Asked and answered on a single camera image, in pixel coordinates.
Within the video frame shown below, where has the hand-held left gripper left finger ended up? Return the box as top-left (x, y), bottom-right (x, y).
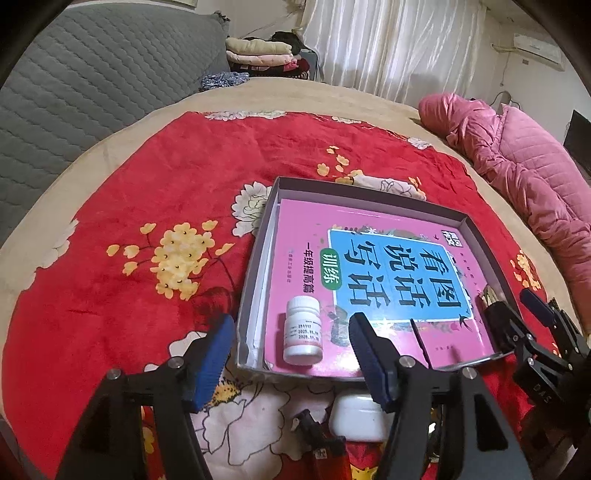
top-left (55, 314), bottom-right (236, 480)

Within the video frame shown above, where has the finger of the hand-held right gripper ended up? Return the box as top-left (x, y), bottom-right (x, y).
top-left (519, 288), bottom-right (591, 358)
top-left (482, 300), bottom-right (539, 358)

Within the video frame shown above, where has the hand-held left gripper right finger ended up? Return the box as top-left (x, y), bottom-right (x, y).
top-left (348, 312), bottom-right (536, 480)

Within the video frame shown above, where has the white round jar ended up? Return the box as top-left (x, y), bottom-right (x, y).
top-left (329, 390), bottom-right (399, 443)

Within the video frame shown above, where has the grey cardboard box lid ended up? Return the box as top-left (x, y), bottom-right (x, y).
top-left (235, 175), bottom-right (520, 383)

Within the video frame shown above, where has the thin black stick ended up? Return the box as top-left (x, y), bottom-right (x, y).
top-left (411, 318), bottom-right (435, 370)

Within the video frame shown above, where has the white pill bottle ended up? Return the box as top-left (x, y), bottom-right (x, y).
top-left (283, 296), bottom-right (324, 365)

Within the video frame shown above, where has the red lighter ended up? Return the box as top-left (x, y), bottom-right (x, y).
top-left (293, 408), bottom-right (354, 480)

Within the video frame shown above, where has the pink book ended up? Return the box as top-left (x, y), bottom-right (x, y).
top-left (263, 198), bottom-right (502, 376)

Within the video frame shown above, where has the pink quilted jacket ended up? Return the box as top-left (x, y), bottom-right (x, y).
top-left (418, 92), bottom-right (591, 289)

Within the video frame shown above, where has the black screen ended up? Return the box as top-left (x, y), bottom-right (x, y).
top-left (564, 109), bottom-right (591, 177)

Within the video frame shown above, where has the red floral blanket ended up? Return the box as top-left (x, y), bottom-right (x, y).
top-left (14, 111), bottom-right (578, 480)

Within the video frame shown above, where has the white air conditioner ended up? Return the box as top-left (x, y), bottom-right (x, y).
top-left (512, 34), bottom-right (566, 72)

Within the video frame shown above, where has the beige bed cover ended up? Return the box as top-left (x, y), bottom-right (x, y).
top-left (0, 76), bottom-right (591, 480)

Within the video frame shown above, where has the blue patterned cloth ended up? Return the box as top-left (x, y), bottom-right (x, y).
top-left (199, 71), bottom-right (250, 92)

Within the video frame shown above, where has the grey quilted headboard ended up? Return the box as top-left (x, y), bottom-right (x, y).
top-left (0, 4), bottom-right (232, 245)

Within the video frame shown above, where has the dark red garment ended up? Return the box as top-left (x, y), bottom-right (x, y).
top-left (284, 56), bottom-right (320, 80)

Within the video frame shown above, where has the white curtain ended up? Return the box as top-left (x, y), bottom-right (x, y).
top-left (295, 0), bottom-right (489, 104)

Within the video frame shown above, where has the pink folded garment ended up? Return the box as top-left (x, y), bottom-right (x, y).
top-left (227, 52), bottom-right (298, 71)

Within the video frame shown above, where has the cream folded garment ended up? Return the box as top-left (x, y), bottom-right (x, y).
top-left (225, 37), bottom-right (288, 55)

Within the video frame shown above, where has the black garment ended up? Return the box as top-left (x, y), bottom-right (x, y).
top-left (272, 31), bottom-right (304, 52)

